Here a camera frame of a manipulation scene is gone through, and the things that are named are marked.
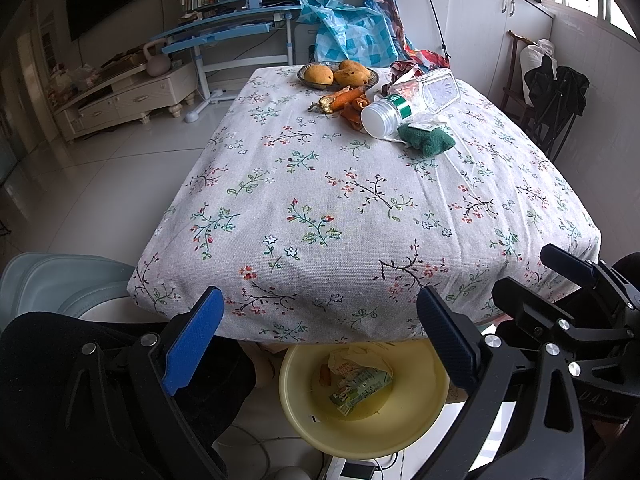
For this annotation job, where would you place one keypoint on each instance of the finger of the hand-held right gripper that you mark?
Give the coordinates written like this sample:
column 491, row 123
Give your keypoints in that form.
column 570, row 262
column 530, row 305

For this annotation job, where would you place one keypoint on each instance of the yellow plastic basin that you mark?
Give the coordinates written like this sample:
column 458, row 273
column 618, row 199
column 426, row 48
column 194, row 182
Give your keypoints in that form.
column 300, row 410

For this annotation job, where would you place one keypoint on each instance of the green sponge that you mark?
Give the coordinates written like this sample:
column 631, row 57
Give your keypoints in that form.
column 427, row 139

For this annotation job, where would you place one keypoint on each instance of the grey fruit plate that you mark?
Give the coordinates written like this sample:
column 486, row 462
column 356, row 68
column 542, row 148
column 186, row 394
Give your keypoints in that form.
column 375, row 79

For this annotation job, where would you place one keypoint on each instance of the person's black pants leg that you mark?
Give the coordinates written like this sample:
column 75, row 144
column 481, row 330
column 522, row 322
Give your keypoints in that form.
column 50, row 345

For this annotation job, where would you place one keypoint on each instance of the floral tablecloth covered table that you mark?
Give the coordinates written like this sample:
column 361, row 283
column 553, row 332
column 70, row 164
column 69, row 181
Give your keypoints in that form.
column 350, row 220

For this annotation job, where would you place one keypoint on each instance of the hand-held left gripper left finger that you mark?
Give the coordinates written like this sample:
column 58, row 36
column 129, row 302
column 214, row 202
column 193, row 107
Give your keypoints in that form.
column 195, row 340

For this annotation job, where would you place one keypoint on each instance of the blue checked plastic bag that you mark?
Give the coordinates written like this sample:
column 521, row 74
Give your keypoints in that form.
column 350, row 30

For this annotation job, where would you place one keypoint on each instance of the pale blue chair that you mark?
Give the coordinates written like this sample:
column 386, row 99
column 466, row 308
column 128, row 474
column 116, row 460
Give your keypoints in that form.
column 65, row 280

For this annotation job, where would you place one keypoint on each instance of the clear plastic bottle green label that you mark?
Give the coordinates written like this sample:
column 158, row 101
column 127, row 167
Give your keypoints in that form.
column 425, row 92

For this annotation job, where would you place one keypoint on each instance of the short orange peel piece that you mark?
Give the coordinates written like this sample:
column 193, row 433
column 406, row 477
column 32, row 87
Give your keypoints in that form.
column 354, row 117

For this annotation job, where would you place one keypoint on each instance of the colourful printed bag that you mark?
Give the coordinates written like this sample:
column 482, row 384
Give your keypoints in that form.
column 387, row 15

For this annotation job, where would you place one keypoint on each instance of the red snack wrapper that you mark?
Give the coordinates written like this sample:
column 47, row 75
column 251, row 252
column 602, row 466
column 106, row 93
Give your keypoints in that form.
column 402, row 72

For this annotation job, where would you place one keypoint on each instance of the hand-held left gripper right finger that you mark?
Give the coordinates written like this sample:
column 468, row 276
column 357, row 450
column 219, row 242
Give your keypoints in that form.
column 447, row 340

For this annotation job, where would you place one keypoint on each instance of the pale kettlebell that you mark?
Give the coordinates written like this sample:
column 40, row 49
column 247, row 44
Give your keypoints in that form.
column 159, row 64

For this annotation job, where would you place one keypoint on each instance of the white power strip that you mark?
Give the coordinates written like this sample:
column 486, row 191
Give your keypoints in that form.
column 336, row 470

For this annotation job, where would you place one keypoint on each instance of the white television stand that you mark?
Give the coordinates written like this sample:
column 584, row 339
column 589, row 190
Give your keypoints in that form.
column 130, row 100

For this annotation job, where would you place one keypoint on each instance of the black folded chair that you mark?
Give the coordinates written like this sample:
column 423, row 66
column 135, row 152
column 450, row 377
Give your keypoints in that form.
column 560, row 95

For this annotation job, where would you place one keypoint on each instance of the small white tissue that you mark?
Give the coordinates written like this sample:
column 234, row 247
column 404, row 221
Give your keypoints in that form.
column 430, row 119

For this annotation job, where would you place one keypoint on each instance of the blue study desk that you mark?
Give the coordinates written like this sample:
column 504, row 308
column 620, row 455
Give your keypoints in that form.
column 220, row 35

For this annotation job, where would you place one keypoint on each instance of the white cabinet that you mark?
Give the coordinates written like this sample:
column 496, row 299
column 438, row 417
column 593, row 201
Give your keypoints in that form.
column 490, row 35

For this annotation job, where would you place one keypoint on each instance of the long orange peel strip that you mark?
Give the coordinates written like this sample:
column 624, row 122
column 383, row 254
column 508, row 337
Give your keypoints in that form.
column 345, row 97

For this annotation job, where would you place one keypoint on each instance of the small carrot piece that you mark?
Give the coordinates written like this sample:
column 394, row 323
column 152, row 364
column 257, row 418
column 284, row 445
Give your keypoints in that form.
column 325, row 375

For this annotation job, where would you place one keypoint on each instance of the yellow mango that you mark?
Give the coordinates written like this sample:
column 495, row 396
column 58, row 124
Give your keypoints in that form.
column 352, row 78
column 352, row 65
column 319, row 74

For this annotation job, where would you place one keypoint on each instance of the white sack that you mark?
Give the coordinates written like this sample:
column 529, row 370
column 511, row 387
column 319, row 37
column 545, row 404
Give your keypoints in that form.
column 532, row 65

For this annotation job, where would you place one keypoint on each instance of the stained tissue paper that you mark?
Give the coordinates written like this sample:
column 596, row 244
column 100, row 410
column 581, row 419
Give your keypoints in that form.
column 360, row 357

